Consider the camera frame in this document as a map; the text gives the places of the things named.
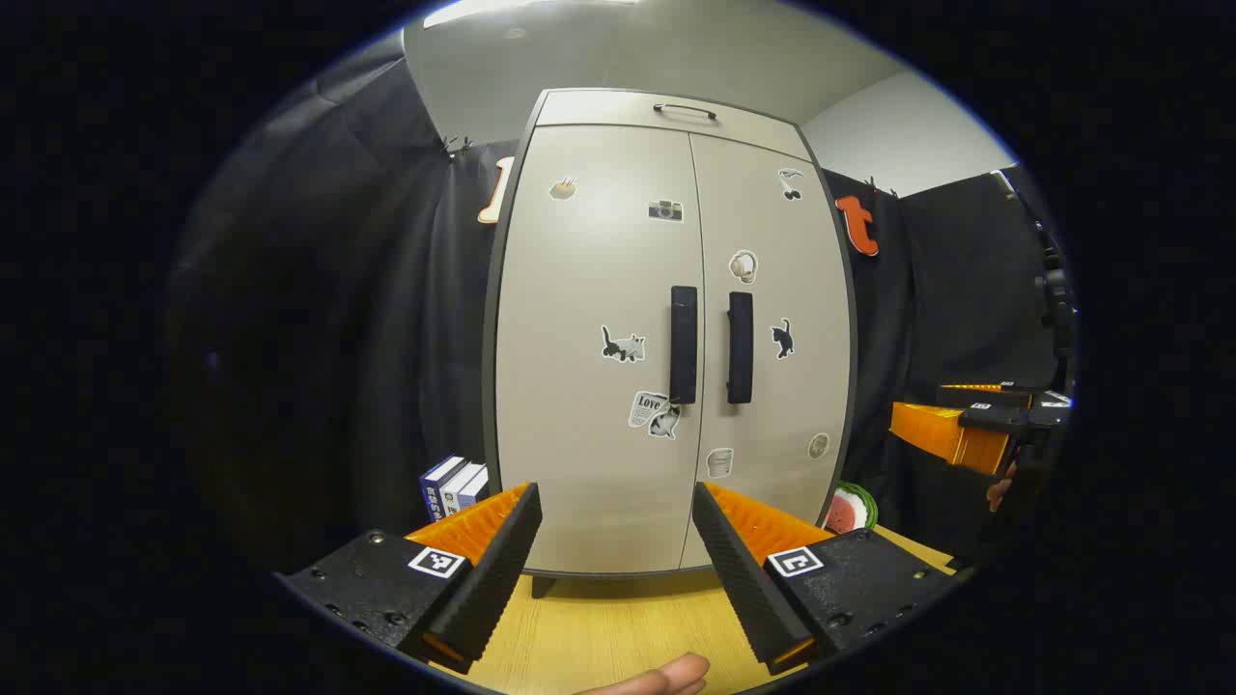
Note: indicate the light grey cabinet door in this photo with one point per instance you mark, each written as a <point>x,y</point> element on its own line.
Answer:
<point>782,425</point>
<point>589,434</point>

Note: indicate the light grey double-door shoe cabinet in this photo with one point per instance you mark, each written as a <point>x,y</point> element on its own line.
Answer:
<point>542,585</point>

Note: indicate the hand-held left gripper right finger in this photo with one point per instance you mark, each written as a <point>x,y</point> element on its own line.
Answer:
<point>739,569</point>

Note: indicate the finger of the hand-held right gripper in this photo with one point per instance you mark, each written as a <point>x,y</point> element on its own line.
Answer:
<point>995,395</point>
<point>941,434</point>

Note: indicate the black backdrop cloth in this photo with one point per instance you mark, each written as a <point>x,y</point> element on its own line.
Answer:
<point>328,319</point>

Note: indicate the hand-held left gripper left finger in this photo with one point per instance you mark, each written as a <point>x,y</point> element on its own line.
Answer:
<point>497,569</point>

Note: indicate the blue and white book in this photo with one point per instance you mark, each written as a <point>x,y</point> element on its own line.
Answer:
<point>436,483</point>
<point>459,490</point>
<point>475,490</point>

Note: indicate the light grey cabinet drawer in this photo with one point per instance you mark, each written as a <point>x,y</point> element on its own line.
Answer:
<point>599,108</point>

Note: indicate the toy watermelon slice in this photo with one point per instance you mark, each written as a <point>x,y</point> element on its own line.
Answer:
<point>850,510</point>

